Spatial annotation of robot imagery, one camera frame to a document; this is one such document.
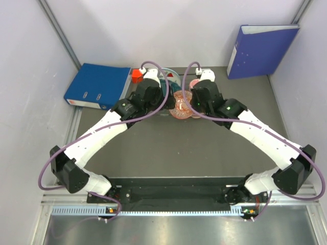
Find blue and orange patterned bowl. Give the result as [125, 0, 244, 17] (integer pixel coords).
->
[169, 90, 193, 119]

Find pink plastic cup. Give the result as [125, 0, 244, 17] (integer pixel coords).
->
[191, 109, 205, 119]

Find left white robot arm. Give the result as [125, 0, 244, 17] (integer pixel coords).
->
[50, 79, 164, 203]

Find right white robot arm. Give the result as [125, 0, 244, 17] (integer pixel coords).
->
[191, 80, 316, 202]

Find pink patterned mug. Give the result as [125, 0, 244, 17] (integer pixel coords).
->
[189, 79, 200, 89]

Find small red cube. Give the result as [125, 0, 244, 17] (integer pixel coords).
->
[131, 69, 143, 84]

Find teal scalloped plate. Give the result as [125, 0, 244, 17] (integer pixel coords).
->
[159, 79, 181, 98]

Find white plate with red fruit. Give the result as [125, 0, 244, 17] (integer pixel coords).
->
[159, 68, 181, 87]

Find blue binder lying flat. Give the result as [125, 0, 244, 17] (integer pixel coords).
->
[63, 63, 131, 110]

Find purple binder standing upright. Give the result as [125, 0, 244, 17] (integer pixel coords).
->
[227, 24, 300, 79]

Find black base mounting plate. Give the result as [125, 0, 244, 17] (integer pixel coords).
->
[86, 185, 259, 205]

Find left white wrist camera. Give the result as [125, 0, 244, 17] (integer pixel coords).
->
[143, 68, 160, 82]

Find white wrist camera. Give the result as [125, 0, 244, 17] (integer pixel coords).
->
[195, 68, 215, 82]
[143, 68, 160, 82]

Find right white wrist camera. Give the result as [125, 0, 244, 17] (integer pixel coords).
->
[195, 68, 215, 82]

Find black wire dish rack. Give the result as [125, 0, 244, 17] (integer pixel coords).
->
[163, 73, 214, 119]

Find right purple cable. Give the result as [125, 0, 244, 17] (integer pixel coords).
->
[181, 61, 324, 222]

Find white slotted cable duct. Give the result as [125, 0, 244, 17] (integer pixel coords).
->
[51, 206, 256, 216]

